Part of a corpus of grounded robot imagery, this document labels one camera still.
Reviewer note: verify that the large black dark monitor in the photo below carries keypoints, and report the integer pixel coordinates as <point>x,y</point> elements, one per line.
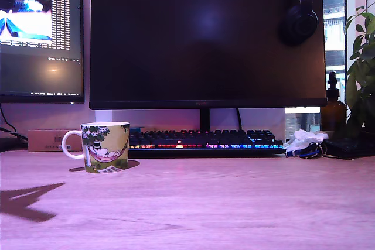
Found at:
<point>190,42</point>

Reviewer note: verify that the white post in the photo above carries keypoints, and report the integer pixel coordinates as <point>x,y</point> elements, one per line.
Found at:
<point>103,116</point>

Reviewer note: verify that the brown cardboard box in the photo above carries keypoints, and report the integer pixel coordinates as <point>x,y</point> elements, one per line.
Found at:
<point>41,141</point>

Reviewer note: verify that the black flat pouch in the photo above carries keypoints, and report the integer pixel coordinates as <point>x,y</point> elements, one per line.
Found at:
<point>348,146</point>

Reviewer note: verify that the green leafy houseplant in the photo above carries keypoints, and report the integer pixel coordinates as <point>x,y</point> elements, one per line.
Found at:
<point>361,86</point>

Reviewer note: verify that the black monitor base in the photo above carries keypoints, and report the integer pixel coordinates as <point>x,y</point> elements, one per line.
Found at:
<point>11,144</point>

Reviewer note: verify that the black over-ear headphones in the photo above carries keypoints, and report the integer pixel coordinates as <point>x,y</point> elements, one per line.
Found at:
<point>300,21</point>

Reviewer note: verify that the black rainbow backlit keyboard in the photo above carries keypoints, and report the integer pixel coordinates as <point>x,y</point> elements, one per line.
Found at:
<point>205,140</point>

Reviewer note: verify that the crumpled white tissue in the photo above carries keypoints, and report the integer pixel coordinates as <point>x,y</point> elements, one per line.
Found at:
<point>307,136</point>

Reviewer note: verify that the cartoon print coffee mug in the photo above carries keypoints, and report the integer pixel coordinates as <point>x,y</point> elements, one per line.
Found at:
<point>99,144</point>

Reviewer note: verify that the black monitor with lit screen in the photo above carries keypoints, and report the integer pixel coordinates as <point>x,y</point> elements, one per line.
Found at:
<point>41,71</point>

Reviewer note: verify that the small blue box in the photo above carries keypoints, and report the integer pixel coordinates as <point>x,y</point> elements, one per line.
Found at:
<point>135,130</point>

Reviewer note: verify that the brown glass pump bottle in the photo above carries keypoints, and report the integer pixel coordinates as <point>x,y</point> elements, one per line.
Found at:
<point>333,115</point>

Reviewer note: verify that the black monitor stand post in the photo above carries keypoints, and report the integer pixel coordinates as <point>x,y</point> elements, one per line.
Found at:
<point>205,119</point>

